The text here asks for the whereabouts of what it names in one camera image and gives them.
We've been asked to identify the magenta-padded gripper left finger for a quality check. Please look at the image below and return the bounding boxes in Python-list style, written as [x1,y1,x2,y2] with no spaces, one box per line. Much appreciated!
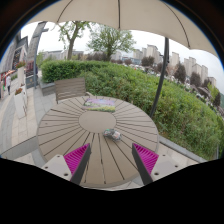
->
[41,143,92,186]

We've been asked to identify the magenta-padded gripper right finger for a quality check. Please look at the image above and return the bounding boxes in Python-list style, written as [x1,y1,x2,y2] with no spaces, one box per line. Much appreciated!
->
[131,142,183,186]

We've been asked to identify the transparent computer mouse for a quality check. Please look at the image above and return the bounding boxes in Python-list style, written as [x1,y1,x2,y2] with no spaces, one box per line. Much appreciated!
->
[102,128,123,142]

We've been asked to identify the flower print mouse pad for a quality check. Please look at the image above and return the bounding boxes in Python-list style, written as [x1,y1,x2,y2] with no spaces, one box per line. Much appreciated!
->
[81,97,117,113]

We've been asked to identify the green hedge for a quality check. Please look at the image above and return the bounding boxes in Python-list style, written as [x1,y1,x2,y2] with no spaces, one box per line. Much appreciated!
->
[40,59,224,162]

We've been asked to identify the slatted brown chair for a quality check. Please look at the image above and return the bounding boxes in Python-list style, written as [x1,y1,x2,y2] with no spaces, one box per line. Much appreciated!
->
[53,77,93,104]

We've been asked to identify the white planter with red flowers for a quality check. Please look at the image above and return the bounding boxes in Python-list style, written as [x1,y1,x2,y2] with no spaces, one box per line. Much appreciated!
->
[13,87,29,120]

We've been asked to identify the dark curved parasol pole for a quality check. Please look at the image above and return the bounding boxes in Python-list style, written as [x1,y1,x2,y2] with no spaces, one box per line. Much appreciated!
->
[148,37,170,119]

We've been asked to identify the person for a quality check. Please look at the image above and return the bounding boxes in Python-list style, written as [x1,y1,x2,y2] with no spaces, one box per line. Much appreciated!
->
[4,75,13,96]

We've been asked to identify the group of pale apartment buildings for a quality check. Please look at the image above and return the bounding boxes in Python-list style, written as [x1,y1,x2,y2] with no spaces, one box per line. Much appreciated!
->
[133,44,218,88]

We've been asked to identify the thin-crowned tree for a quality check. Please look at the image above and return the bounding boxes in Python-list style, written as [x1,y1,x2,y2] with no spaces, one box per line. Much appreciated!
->
[56,20,91,61]

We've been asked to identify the dark sign pillar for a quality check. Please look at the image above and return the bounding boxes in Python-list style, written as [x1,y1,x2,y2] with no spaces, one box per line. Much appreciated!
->
[26,21,49,90]

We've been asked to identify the round-crowned tree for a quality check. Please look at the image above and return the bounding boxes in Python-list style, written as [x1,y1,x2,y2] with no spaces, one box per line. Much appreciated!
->
[87,23,136,63]

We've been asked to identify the beige parasol canopy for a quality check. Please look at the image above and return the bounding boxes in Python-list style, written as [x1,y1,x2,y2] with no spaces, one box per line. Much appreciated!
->
[28,0,219,59]

